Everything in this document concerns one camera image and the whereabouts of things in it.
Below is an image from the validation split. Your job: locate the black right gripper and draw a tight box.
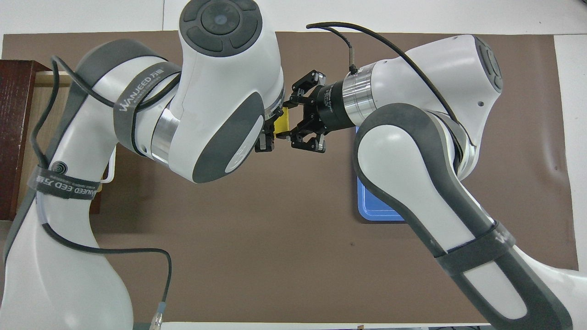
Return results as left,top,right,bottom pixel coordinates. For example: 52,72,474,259
255,69,357,153

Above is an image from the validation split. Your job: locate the yellow cube block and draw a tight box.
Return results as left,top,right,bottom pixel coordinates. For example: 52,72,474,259
274,108,290,136

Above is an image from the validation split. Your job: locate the wooden drawer with white handle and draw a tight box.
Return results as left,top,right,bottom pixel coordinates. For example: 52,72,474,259
18,71,116,216

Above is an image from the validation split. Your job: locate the brown paper table mat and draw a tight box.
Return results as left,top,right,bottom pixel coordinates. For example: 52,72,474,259
0,30,579,324

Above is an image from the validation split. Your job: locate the blue plastic tray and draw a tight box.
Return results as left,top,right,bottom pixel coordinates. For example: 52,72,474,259
355,126,407,224

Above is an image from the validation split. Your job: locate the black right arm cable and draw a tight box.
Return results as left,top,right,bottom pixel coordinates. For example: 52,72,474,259
306,22,461,124

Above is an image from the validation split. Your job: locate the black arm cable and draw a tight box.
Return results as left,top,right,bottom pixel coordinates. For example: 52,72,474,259
30,55,172,330
306,22,461,124

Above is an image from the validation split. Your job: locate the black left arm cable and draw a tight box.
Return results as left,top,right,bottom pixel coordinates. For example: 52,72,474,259
30,55,172,330

